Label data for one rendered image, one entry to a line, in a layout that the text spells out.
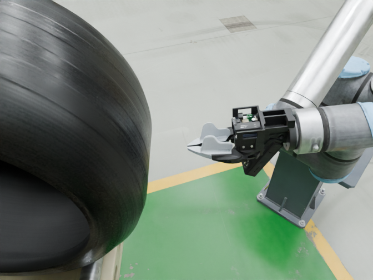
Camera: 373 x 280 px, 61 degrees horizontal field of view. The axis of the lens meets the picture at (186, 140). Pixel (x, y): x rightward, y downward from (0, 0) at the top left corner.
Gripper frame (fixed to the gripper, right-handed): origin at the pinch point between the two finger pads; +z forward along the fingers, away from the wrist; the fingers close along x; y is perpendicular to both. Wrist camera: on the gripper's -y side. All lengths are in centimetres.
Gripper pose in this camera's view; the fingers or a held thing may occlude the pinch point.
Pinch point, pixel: (193, 149)
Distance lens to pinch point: 66.0
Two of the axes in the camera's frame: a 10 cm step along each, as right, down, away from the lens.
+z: -9.9, 1.0, 0.7
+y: -1.2, -6.8, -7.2
